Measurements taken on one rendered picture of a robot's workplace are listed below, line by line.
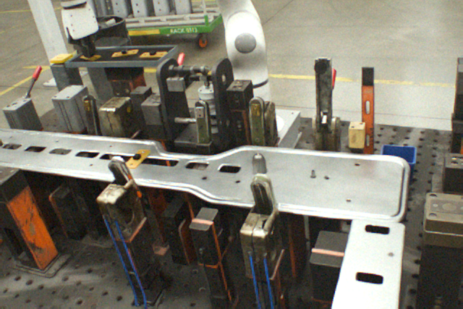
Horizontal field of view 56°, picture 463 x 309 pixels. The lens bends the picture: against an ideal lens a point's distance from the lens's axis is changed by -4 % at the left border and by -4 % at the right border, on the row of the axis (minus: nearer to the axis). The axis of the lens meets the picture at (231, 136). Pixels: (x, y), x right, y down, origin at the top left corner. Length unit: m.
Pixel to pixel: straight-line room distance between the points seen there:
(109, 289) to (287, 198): 0.59
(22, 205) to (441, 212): 1.03
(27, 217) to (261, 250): 0.73
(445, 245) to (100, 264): 0.93
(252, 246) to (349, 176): 0.29
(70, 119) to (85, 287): 0.51
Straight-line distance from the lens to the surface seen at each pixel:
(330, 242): 0.88
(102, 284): 1.32
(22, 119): 1.64
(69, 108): 1.43
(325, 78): 1.06
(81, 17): 1.51
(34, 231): 1.37
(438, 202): 0.86
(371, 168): 1.03
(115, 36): 3.95
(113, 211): 1.01
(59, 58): 1.66
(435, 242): 0.86
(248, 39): 1.36
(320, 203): 0.94
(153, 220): 1.29
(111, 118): 1.34
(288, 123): 1.63
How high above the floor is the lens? 1.59
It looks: 30 degrees down
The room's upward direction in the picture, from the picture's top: 10 degrees counter-clockwise
